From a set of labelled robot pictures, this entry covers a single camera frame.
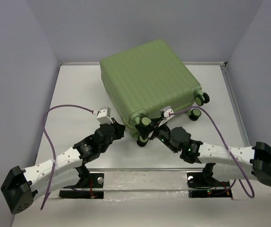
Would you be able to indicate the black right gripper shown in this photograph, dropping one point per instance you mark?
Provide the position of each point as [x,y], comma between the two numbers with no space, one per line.
[146,130]

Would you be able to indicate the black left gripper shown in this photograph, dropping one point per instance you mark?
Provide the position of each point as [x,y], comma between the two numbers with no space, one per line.
[118,128]

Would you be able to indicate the green suitcase blue lining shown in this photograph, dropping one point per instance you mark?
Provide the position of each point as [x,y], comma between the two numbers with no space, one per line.
[143,80]

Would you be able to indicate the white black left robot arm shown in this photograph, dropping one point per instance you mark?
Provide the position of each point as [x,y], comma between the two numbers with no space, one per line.
[21,187]

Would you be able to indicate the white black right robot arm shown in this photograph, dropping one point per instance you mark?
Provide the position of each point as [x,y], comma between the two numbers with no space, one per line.
[221,164]

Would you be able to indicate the green suitcase wheel front left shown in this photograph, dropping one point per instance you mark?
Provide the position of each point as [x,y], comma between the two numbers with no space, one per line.
[145,121]

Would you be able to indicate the green suitcase wheel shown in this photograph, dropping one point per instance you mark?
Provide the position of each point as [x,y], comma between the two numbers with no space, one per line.
[145,121]
[141,141]

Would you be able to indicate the green suitcase wheel front right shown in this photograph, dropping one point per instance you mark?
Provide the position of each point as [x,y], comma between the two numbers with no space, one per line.
[141,141]

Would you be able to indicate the green suitcase wheel lid upper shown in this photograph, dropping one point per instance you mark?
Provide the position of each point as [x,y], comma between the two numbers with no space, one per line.
[195,114]

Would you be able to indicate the green suitcase wheel lid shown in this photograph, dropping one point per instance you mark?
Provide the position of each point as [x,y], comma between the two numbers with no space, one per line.
[195,114]
[202,99]

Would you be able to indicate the green suitcase wheel lid lower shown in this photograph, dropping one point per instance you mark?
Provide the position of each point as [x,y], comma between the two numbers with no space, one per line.
[202,99]

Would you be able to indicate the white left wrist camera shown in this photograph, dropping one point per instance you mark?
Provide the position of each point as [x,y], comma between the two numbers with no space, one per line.
[103,115]

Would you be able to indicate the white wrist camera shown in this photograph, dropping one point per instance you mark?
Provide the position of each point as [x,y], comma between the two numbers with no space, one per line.
[103,115]
[166,114]

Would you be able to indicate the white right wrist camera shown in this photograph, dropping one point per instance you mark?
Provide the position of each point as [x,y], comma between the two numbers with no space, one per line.
[166,114]

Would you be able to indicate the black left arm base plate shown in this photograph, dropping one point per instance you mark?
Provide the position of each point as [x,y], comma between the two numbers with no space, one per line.
[88,187]

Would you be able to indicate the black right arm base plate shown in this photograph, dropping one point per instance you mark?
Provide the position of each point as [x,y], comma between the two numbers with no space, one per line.
[207,188]

